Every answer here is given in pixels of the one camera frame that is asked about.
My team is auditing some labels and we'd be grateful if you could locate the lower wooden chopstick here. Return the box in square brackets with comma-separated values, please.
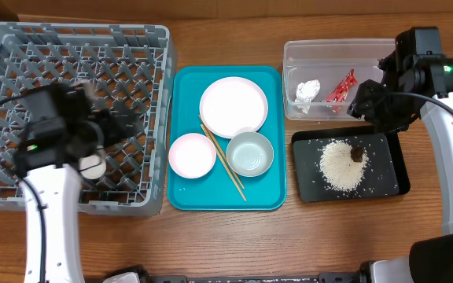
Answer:
[201, 123, 247, 201]

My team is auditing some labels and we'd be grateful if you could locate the pink bowl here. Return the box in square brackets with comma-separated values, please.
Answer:
[168, 133, 216, 179]

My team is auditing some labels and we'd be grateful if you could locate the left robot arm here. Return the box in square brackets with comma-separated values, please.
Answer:
[14, 107, 138, 282]

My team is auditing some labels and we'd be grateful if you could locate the grey plastic dish rack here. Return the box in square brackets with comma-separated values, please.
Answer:
[0, 22, 176, 217]

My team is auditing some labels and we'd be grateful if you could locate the upper wooden chopstick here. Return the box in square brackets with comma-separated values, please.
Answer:
[197, 114, 245, 189]

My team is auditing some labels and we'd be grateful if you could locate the grey-green bowl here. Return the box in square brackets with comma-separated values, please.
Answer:
[226, 132, 274, 177]

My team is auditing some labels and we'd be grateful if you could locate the pile of white rice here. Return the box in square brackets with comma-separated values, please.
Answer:
[319, 140, 369, 192]

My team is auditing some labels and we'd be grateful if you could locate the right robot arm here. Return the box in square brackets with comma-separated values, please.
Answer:
[348, 55, 453, 282]

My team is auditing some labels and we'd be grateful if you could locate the black food waste tray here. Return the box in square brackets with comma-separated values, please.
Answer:
[292, 126, 411, 202]

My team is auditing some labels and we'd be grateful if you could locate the white paper cup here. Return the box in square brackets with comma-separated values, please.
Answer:
[79, 151, 107, 180]

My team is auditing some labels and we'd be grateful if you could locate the clear plastic waste bin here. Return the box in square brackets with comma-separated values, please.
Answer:
[282, 39, 395, 121]

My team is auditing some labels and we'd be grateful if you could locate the pale pink round plate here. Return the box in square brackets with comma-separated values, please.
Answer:
[199, 76, 268, 139]

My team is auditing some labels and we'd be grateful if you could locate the red snack wrapper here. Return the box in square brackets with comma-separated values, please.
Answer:
[323, 69, 357, 103]

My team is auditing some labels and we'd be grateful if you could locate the brown food chunk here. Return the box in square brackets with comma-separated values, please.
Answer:
[350, 146, 364, 163]

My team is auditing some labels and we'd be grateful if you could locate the white tissue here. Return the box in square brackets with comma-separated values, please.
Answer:
[295, 79, 321, 114]

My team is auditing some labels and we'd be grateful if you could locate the wooden chopstick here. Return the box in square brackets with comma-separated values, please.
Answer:
[197, 114, 245, 189]
[201, 123, 247, 201]

